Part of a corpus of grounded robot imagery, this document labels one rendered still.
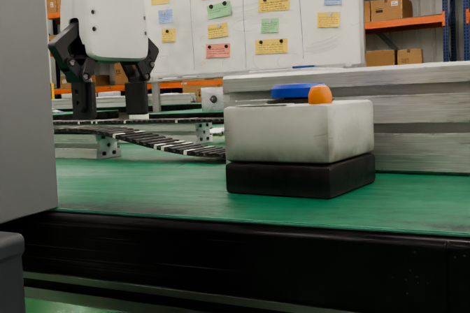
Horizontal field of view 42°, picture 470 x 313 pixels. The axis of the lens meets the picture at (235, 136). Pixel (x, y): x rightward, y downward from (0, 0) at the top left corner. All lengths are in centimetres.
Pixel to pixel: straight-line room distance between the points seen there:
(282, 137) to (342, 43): 320
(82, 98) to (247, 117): 31
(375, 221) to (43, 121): 21
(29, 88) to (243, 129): 14
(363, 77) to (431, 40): 1076
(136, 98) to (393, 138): 36
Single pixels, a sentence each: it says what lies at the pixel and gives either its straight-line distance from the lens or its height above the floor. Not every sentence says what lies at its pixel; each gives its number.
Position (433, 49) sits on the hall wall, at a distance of 1126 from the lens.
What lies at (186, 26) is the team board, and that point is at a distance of 402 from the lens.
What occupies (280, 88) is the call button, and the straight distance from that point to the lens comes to 42.
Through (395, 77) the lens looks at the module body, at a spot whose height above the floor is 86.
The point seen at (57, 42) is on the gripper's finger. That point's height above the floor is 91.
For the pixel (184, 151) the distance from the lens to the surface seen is 63.
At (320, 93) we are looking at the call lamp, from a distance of 39.
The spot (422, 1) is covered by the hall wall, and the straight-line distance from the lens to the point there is 1132.
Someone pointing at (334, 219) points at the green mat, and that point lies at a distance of 33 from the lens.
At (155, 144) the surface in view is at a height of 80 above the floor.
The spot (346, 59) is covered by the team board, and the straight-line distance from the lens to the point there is 357.
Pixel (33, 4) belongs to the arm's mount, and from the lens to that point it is 41.
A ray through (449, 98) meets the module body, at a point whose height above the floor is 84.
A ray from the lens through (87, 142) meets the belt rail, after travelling 73.
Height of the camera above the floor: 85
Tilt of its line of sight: 4 degrees down
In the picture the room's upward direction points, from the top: 3 degrees counter-clockwise
